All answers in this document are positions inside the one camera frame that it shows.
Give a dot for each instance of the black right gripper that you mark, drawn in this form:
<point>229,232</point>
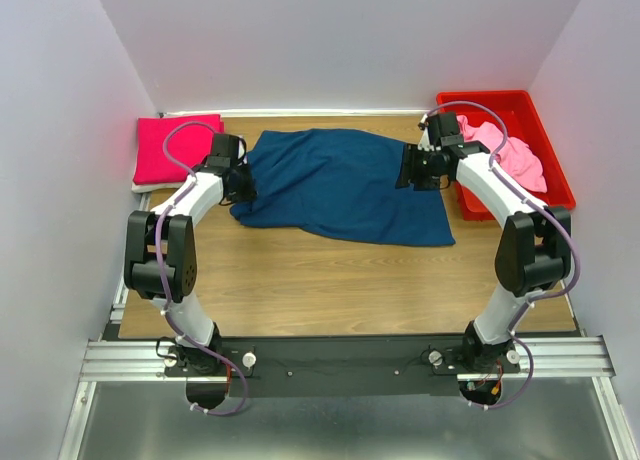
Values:
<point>410,155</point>

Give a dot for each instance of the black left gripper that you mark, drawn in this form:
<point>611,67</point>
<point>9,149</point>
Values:
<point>249,192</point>

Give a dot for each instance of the navy blue printed t-shirt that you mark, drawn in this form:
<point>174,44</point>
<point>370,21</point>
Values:
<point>340,183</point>

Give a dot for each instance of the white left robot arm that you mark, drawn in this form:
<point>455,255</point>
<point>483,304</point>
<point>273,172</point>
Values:
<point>160,262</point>

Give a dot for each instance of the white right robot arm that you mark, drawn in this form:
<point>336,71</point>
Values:
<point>533,254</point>

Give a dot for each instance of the folded magenta t-shirt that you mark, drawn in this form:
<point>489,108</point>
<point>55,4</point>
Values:
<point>189,146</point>

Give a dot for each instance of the light pink t-shirt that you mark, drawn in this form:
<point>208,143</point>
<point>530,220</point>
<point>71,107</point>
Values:
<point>515,157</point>

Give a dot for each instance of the red plastic bin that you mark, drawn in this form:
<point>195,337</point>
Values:
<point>520,116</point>

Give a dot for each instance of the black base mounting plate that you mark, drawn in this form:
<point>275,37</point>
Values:
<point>276,385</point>

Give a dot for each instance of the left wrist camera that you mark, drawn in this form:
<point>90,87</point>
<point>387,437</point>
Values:
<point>229,146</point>

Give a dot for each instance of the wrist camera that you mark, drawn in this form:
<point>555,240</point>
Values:
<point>439,131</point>
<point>229,146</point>

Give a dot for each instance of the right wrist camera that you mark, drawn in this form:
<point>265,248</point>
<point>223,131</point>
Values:
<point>439,131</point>

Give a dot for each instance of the aluminium extrusion rail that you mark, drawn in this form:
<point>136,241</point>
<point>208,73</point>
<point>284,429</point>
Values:
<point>542,357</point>

